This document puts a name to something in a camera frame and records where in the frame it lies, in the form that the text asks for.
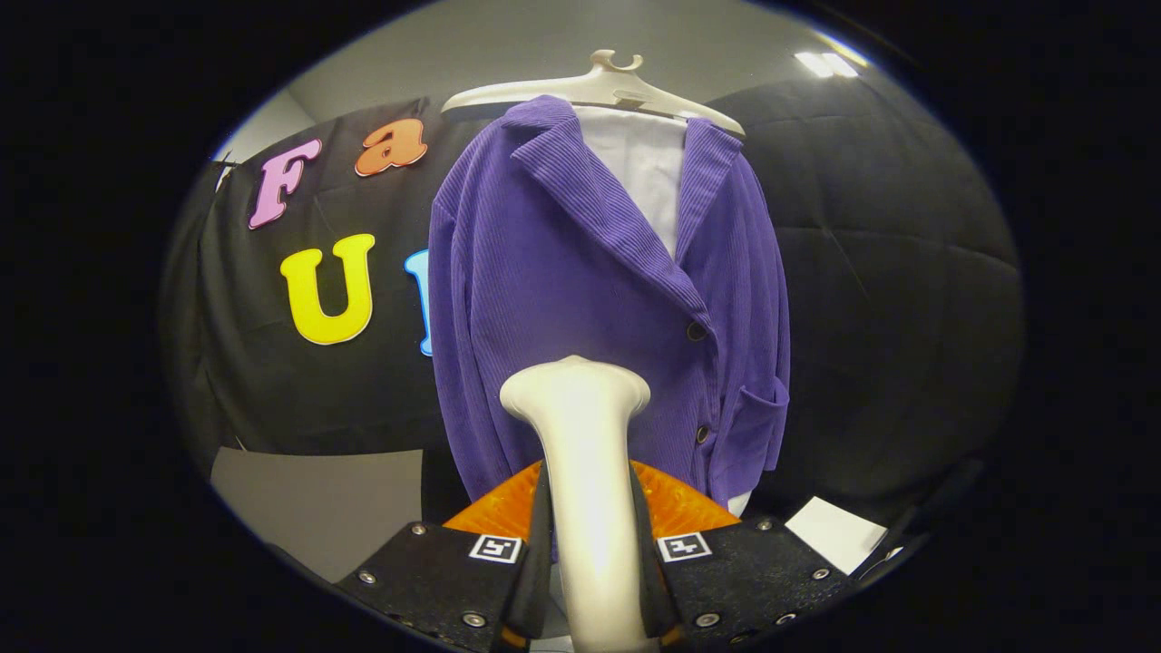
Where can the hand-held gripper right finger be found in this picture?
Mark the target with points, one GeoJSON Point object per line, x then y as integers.
{"type": "Point", "coordinates": [653, 589]}

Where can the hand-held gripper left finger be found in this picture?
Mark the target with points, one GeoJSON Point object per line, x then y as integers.
{"type": "Point", "coordinates": [535, 589]}

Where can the white garment steamer head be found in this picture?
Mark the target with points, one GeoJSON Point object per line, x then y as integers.
{"type": "Point", "coordinates": [590, 472]}

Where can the white plastic clothes hanger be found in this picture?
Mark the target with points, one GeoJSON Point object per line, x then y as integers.
{"type": "Point", "coordinates": [580, 89]}

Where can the black backdrop cloth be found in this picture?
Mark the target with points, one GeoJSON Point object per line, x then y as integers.
{"type": "Point", "coordinates": [254, 381]}

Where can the plain black curtain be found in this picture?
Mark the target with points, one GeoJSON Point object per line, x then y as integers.
{"type": "Point", "coordinates": [889, 317]}

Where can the white inner shirt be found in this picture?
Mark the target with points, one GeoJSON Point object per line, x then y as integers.
{"type": "Point", "coordinates": [644, 172]}

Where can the double strip ceiling light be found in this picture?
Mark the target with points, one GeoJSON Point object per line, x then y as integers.
{"type": "Point", "coordinates": [825, 64]}

